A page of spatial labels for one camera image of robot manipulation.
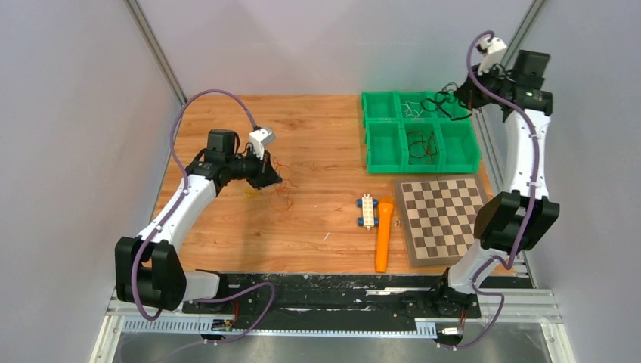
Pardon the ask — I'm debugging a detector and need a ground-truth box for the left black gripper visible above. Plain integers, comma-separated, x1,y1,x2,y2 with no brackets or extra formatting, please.
225,146,282,191

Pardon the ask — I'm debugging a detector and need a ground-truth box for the black wire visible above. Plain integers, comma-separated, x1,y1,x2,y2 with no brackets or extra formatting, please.
420,82,474,123

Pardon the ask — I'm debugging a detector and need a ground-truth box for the orange wire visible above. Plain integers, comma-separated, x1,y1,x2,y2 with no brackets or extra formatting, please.
269,156,297,213

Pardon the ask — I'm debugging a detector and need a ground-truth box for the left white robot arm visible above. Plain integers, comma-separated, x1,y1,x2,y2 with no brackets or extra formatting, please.
115,127,282,313

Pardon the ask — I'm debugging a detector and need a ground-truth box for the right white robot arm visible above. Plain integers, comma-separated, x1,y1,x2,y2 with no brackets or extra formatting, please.
430,50,560,317

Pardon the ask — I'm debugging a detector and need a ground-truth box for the green plastic bin organizer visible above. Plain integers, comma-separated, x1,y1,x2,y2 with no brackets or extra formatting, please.
361,91,481,174

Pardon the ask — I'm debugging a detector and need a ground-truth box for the white blue toy car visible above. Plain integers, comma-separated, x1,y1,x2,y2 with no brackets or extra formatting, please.
357,194,379,230

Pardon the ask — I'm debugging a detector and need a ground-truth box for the orange toy microphone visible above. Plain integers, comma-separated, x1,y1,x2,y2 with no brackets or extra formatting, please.
375,196,395,273

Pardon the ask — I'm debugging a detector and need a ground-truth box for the wooden chessboard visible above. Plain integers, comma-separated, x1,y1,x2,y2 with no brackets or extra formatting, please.
392,174,488,267

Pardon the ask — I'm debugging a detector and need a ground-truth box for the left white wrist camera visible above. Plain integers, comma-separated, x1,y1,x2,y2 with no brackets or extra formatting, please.
249,127,276,160

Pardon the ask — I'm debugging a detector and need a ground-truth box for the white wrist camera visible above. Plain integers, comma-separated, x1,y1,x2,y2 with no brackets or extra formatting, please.
249,127,276,160
476,36,508,76

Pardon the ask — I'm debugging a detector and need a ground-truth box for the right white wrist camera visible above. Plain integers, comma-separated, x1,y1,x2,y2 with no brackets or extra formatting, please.
476,36,508,76

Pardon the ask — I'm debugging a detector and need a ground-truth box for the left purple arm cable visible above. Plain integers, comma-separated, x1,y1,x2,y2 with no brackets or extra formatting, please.
130,88,277,355

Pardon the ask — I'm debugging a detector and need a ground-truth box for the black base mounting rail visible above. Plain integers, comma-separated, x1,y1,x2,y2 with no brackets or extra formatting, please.
135,271,534,334

